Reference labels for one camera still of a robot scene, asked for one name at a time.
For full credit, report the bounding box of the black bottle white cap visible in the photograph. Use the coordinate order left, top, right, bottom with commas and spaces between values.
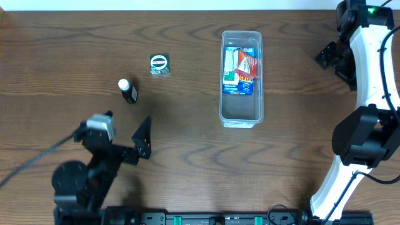
117, 79, 138, 104

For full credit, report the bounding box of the dark green small box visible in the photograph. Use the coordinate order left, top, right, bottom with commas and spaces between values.
150, 53, 170, 75

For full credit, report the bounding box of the red small box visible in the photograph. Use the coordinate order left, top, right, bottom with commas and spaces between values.
232, 49, 258, 79

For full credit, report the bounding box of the blue Kool Fever box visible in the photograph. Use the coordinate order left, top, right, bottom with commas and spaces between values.
222, 47, 257, 95

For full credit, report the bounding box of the white green medicine box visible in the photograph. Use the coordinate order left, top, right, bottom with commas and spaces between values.
222, 47, 239, 85

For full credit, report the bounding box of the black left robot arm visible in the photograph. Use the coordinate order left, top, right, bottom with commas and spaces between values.
52, 111, 151, 224

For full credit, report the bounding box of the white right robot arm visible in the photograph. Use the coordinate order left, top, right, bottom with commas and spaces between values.
307, 0, 399, 224

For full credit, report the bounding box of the clear plastic container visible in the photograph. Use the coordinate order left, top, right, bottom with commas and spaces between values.
219, 31, 264, 128

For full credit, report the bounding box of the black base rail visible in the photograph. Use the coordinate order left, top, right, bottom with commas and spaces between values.
102, 206, 374, 225

